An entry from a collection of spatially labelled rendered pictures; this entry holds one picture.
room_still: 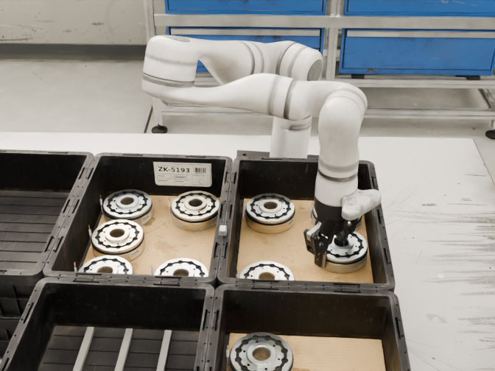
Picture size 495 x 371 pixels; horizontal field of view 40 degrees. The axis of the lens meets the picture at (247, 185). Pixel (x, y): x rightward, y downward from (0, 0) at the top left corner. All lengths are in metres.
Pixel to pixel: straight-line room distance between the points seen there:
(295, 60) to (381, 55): 1.77
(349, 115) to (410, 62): 2.20
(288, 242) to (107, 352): 0.43
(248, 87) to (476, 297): 0.69
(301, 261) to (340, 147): 0.30
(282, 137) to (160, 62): 0.51
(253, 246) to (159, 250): 0.19
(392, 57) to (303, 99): 2.15
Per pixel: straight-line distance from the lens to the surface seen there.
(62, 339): 1.24
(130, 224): 1.40
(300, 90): 1.14
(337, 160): 1.16
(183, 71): 1.19
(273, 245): 1.38
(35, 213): 1.54
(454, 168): 1.93
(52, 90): 3.95
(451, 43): 3.30
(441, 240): 1.66
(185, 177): 1.49
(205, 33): 3.18
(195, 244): 1.38
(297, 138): 1.60
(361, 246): 1.35
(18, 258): 1.42
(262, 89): 1.14
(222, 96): 1.17
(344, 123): 1.11
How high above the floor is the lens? 1.71
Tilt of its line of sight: 35 degrees down
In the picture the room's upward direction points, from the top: straight up
